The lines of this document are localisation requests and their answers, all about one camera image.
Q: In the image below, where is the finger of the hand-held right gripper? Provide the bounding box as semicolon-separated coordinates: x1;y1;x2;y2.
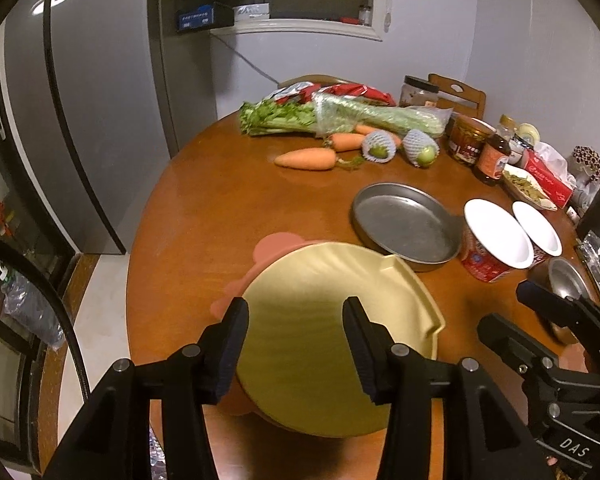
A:
516;280;600;350
476;312;563;387

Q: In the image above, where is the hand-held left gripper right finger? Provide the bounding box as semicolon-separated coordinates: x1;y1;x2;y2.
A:
342;296;546;480

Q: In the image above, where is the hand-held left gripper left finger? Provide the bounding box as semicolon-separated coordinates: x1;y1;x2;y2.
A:
45;297;251;480

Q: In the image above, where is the stainless steel bowl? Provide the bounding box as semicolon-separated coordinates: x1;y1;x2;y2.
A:
527;256;600;346

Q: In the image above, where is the yellow plate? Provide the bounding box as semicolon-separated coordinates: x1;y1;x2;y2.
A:
235;241;445;438

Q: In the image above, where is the small red paper bowl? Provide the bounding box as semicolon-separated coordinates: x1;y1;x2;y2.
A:
511;201;564;268

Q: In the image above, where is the large red paper bowl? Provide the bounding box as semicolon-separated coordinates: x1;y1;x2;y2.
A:
457;198;536;284

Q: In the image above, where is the pink animal-shaped plate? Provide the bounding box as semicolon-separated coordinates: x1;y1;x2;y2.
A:
211;231;331;418

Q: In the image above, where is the round metal pan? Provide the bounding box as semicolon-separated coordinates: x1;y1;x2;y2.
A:
350;182;465;273

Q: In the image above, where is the plate of pickled vegetables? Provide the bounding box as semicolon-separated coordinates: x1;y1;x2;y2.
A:
501;167;559;212

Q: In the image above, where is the red tissue box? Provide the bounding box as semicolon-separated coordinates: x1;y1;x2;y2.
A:
522;142;577;211

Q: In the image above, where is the bundle of chopsticks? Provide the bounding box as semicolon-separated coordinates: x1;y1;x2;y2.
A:
572;146;600;182

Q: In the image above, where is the dark sauce bottle yellow cap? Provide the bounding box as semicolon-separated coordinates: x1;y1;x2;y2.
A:
472;114;519;187

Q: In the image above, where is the chili sauce jar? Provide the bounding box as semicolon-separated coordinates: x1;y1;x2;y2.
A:
447;115;496;167

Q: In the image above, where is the clear plastic bag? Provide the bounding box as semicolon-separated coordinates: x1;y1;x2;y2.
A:
2;275;67;350

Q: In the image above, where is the large carrot with greens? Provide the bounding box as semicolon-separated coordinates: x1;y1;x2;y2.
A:
274;147;367;172

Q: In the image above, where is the green fruit in foam net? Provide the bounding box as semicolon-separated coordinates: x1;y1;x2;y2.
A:
361;129;403;163
402;129;440;168

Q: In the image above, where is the wooden chair with cutout back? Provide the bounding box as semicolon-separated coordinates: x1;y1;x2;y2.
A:
427;73;487;120

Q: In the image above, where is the celery in plastic bag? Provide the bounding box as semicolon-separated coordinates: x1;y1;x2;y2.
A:
239;95;451;139

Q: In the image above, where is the clear jar with black lid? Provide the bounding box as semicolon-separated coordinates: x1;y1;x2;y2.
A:
399;76;440;109

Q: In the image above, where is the glass display cabinet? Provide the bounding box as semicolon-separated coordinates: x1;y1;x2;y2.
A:
0;35;78;466

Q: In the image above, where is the red silver snack packet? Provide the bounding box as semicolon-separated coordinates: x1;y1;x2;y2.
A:
265;83;321;107

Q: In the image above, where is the wooden chair with curved back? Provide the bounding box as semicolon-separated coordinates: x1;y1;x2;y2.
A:
277;75;351;89

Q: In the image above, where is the grey refrigerator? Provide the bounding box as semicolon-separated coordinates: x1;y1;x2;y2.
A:
0;0;218;256

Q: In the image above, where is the white window sill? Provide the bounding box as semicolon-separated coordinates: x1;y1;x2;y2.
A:
210;16;384;43

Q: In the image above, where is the blue box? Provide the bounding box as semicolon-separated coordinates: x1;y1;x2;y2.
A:
176;4;236;34

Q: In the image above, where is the white box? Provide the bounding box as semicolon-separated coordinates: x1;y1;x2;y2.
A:
234;4;272;21

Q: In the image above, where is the black cable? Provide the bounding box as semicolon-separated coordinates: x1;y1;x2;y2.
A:
0;231;92;403

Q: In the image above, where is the thin wall wire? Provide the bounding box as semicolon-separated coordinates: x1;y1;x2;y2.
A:
212;35;282;87

